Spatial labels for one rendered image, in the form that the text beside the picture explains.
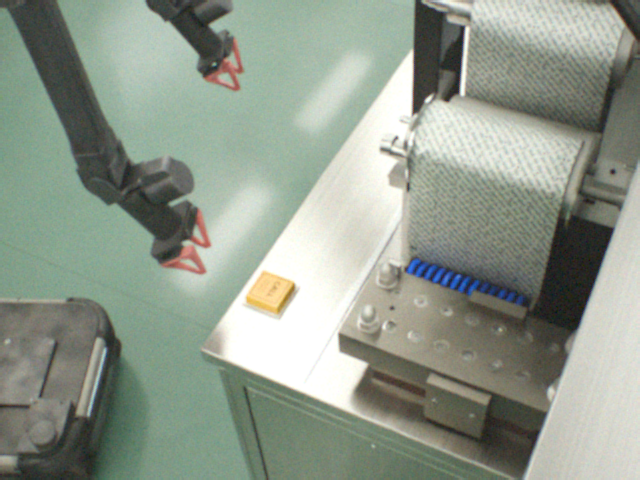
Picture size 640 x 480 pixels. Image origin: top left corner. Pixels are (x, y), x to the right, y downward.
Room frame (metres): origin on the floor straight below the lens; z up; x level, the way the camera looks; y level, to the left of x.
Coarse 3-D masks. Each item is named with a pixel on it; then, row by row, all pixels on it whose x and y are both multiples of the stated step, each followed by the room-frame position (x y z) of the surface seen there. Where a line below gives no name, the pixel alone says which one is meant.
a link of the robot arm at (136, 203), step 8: (128, 192) 0.93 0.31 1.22; (136, 192) 0.93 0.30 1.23; (144, 192) 0.92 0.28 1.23; (120, 200) 0.93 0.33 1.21; (128, 200) 0.92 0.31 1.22; (136, 200) 0.92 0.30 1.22; (144, 200) 0.93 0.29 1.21; (128, 208) 0.92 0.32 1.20; (136, 208) 0.92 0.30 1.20; (144, 208) 0.92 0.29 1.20; (152, 208) 0.92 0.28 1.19; (136, 216) 0.92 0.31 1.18; (144, 216) 0.92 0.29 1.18
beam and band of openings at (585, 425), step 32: (608, 256) 0.39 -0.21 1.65; (608, 288) 0.36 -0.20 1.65; (608, 320) 0.33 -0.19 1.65; (576, 352) 0.30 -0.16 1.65; (608, 352) 0.30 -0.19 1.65; (576, 384) 0.28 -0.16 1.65; (608, 384) 0.28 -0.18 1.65; (576, 416) 0.26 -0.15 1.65; (608, 416) 0.25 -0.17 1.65; (544, 448) 0.23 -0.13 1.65; (576, 448) 0.23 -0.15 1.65; (608, 448) 0.23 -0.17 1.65
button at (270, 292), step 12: (264, 276) 0.98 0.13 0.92; (276, 276) 0.98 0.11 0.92; (252, 288) 0.96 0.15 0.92; (264, 288) 0.95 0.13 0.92; (276, 288) 0.95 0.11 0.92; (288, 288) 0.95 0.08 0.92; (252, 300) 0.93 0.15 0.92; (264, 300) 0.93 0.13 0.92; (276, 300) 0.92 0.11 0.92; (288, 300) 0.94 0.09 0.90; (276, 312) 0.91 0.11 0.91
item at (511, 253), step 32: (416, 192) 0.91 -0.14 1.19; (416, 224) 0.91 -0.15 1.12; (448, 224) 0.89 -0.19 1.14; (480, 224) 0.86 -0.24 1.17; (512, 224) 0.83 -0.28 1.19; (416, 256) 0.91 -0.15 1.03; (448, 256) 0.88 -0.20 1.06; (480, 256) 0.86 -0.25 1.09; (512, 256) 0.83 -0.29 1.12; (544, 256) 0.81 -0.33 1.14; (512, 288) 0.82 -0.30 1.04
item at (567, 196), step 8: (584, 152) 0.86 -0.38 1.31; (576, 160) 0.84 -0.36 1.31; (576, 168) 0.83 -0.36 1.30; (576, 176) 0.82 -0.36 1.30; (568, 184) 0.82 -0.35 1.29; (568, 192) 0.81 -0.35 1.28; (568, 200) 0.80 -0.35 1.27; (560, 208) 0.81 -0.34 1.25; (568, 208) 0.80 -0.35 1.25; (560, 216) 0.81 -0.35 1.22
